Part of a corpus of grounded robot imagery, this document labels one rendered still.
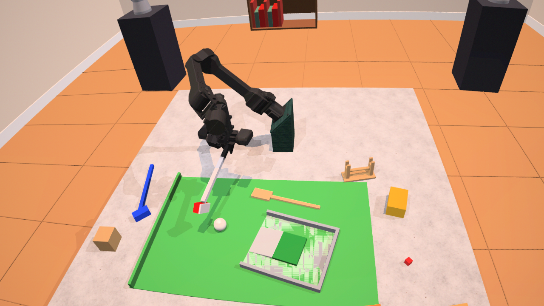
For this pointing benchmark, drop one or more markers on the green flat mat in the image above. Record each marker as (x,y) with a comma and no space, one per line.
(190,257)

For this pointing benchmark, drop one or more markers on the orange block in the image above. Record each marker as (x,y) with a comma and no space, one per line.
(397,201)

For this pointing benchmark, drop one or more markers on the pale pink ball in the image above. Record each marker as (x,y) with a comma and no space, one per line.
(219,224)

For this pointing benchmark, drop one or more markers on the brown box with orange top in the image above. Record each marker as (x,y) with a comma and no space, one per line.
(107,239)

